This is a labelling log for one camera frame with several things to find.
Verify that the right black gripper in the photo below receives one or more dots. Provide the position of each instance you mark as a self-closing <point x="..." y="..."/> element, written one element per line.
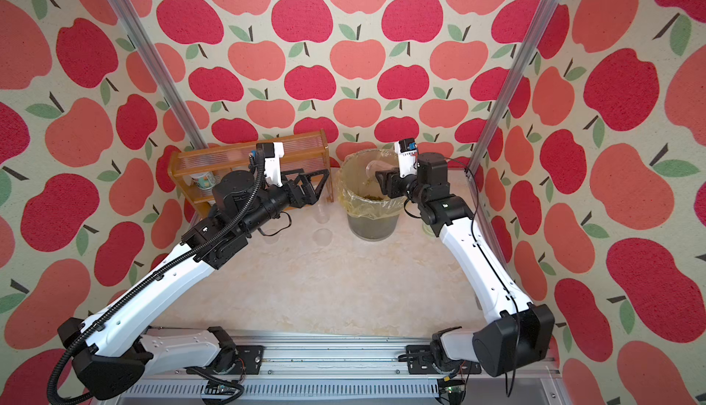
<point x="391" y="184"/>

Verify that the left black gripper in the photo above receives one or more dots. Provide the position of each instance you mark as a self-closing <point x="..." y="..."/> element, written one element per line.
<point x="309" y="195"/>

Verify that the green jar lid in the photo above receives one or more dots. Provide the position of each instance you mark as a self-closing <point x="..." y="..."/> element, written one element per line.
<point x="428" y="230"/>

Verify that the short clear plastic jar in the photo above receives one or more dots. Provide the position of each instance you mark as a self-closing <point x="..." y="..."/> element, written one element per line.
<point x="378" y="169"/>

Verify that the short jar clear lid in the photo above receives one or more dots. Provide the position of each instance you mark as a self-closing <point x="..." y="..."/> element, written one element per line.
<point x="323" y="237"/>

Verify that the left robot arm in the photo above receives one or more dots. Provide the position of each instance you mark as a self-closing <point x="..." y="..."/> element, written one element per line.
<point x="106" y="354"/>

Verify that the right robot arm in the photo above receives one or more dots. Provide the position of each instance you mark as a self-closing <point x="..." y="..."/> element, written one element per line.
<point x="517" y="332"/>

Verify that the yellow plastic bin liner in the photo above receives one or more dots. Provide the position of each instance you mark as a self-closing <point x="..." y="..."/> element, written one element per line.
<point x="361" y="197"/>

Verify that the metal mesh trash bin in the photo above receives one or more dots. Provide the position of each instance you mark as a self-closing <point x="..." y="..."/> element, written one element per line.
<point x="370" y="230"/>

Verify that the green white cup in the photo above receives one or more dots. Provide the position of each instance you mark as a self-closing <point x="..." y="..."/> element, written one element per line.
<point x="204" y="181"/>

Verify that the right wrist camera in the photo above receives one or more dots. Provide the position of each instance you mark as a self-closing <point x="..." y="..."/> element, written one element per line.
<point x="406" y="151"/>

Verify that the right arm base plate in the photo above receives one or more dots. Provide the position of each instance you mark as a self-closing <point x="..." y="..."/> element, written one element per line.
<point x="430" y="360"/>

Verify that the aluminium frame rail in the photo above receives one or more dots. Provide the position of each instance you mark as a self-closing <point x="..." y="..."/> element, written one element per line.
<point x="301" y="368"/>

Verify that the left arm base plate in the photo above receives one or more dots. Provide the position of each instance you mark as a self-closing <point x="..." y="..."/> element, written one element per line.
<point x="242" y="358"/>

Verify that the left aluminium corner post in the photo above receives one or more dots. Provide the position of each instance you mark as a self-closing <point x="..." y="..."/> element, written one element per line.
<point x="135" y="30"/>

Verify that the aluminium corner post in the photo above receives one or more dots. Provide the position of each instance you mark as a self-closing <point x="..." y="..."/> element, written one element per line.
<point x="526" y="51"/>
<point x="135" y="30"/>

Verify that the right aluminium corner post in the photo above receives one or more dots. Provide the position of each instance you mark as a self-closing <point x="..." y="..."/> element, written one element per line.
<point x="526" y="51"/>

